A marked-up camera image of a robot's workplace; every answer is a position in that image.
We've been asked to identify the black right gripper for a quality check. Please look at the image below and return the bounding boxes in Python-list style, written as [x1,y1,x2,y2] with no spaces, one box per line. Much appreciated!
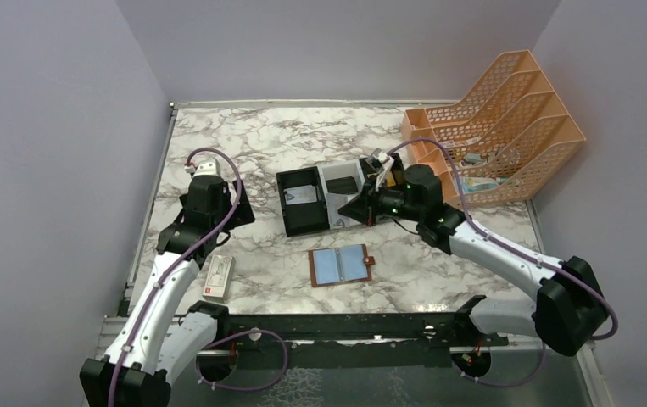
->
[338,174,423,227]

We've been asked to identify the silver VIP card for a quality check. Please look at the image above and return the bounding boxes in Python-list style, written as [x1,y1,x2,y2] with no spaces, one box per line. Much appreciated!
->
[331,218,349,229]

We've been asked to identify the black and white card tray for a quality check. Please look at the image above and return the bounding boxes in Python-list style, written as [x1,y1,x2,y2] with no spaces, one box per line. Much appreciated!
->
[276,158,376,237]

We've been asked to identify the brown leather card holder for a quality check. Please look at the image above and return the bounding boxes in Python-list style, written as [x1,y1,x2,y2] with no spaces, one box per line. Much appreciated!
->
[308,244,376,287]

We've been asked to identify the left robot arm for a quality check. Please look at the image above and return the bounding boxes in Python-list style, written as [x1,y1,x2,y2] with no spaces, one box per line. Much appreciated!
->
[79,175,255,406]

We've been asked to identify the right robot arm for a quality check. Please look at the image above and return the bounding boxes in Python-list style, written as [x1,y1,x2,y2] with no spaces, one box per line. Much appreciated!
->
[338,164,612,356]

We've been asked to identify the black VIP card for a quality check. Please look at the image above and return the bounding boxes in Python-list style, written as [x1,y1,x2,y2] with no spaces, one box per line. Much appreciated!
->
[326,176,359,195]

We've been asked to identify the small white red box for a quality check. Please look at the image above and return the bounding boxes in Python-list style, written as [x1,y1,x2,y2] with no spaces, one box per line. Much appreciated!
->
[203,254,236,301]

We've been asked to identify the peach plastic desk organizer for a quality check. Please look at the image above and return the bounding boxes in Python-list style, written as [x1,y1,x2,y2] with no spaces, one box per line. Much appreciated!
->
[400,50,586,208]

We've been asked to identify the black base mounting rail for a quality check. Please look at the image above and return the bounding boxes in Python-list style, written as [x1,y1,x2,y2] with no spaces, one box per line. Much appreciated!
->
[184,311,509,370]

